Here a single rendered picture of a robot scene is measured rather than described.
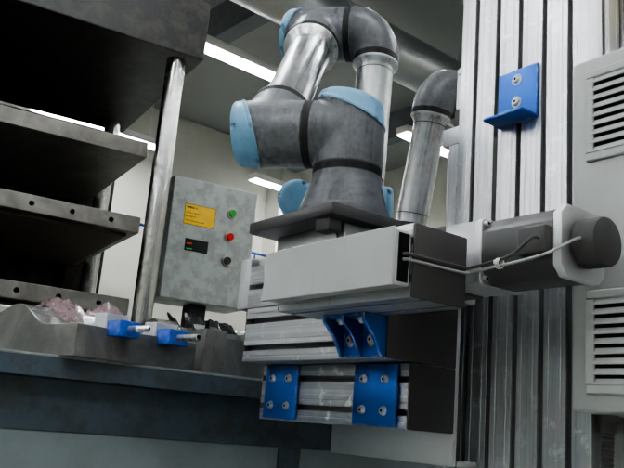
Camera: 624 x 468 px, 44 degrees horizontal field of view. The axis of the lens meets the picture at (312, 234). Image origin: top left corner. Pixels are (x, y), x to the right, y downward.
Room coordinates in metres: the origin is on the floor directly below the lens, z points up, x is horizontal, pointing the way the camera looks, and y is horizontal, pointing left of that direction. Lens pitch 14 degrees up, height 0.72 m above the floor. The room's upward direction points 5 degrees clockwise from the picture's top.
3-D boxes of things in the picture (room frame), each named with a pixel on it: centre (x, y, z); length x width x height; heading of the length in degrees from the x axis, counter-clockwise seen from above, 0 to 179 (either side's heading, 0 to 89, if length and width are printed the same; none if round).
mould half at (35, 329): (1.59, 0.47, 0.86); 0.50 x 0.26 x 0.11; 47
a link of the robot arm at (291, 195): (1.49, 0.01, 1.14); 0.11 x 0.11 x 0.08; 77
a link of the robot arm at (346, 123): (1.24, -0.04, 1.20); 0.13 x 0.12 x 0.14; 77
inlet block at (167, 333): (1.45, 0.23, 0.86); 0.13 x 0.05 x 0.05; 47
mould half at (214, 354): (1.84, 0.20, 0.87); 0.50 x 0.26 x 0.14; 30
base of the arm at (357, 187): (1.24, -0.05, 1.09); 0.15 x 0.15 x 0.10
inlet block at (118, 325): (1.37, 0.31, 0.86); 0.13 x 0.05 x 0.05; 47
